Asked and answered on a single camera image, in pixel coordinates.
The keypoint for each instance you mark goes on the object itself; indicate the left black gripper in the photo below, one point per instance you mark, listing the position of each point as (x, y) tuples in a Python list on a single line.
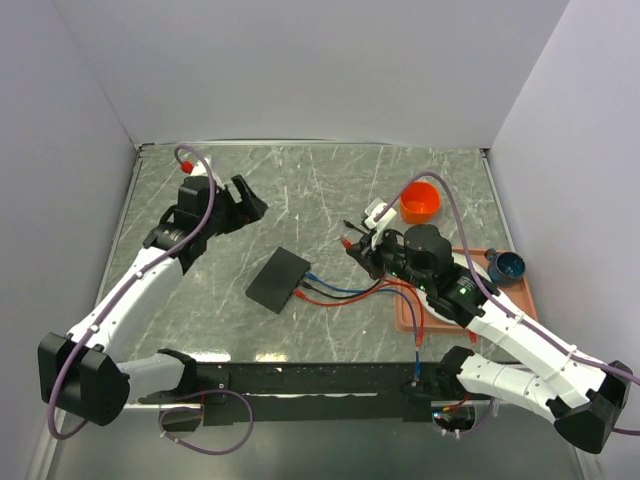
[(251, 206)]

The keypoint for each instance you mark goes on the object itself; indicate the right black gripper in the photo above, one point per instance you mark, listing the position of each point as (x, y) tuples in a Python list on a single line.
[(361, 251)]

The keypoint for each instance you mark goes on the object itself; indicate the black network switch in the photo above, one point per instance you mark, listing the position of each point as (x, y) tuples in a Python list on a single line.
[(276, 282)]

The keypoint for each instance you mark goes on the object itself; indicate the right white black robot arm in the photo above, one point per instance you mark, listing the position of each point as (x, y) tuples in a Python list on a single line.
[(583, 397)]

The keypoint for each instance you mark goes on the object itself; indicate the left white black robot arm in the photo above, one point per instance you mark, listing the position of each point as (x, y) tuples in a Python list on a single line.
[(84, 372)]

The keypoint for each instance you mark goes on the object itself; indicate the orange plastic cup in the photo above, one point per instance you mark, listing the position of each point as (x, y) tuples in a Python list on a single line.
[(419, 203)]

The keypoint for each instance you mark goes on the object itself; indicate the white strawberry plate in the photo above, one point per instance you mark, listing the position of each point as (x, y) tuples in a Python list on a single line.
[(455, 294)]

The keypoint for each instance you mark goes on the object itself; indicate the blue ceramic mug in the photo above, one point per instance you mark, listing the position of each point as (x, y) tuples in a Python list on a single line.
[(505, 268)]

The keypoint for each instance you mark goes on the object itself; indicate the salmon pink tray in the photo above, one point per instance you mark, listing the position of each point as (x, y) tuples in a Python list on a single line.
[(519, 296)]

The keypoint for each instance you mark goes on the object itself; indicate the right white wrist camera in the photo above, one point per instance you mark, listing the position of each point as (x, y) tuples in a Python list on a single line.
[(378, 216)]

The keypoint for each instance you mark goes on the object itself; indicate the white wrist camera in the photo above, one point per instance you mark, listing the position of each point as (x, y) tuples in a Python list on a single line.
[(378, 216), (197, 168)]

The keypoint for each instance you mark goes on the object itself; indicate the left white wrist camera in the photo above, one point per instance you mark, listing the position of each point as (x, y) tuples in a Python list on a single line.
[(197, 168)]

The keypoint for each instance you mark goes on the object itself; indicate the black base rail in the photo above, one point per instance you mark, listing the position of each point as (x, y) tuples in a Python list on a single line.
[(316, 391)]

